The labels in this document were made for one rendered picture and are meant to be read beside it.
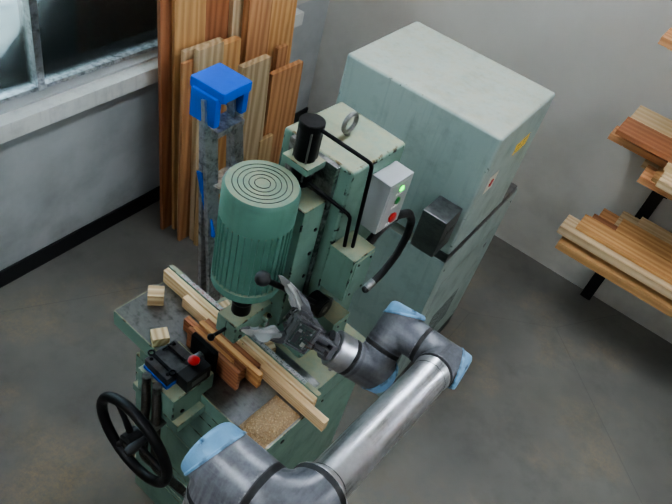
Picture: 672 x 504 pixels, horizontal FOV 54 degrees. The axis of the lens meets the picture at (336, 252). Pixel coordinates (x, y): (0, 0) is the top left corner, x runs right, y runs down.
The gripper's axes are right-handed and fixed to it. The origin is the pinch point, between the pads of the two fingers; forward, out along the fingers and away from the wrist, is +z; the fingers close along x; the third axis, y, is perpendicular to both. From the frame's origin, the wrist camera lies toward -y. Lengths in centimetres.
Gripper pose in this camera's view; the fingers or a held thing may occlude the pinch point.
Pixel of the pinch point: (258, 300)
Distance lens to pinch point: 149.9
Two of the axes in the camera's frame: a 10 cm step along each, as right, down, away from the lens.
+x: -5.7, 8.1, 1.0
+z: -7.9, -5.2, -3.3
